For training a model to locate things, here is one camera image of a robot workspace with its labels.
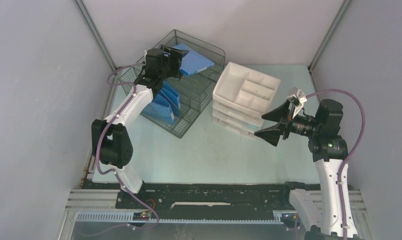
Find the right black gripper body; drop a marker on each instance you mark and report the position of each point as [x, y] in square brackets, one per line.
[299, 124]

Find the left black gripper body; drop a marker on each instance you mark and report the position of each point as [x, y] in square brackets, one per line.
[171, 66]

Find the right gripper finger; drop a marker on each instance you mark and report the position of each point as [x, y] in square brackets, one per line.
[271, 134]
[277, 114]

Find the blue folder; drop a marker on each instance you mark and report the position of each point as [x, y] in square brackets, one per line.
[172, 97]
[193, 62]
[160, 109]

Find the green wire mesh basket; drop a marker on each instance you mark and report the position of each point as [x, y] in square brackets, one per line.
[195, 91]

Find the white plastic drawer organizer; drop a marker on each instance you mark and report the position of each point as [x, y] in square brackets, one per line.
[241, 96]

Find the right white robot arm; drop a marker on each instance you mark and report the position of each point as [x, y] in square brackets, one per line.
[333, 221]

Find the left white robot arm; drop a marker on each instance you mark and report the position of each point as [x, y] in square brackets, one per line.
[111, 144]

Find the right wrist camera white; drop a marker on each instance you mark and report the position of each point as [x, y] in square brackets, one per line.
[297, 98]

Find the black front rail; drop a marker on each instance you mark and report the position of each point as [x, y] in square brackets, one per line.
[214, 202]

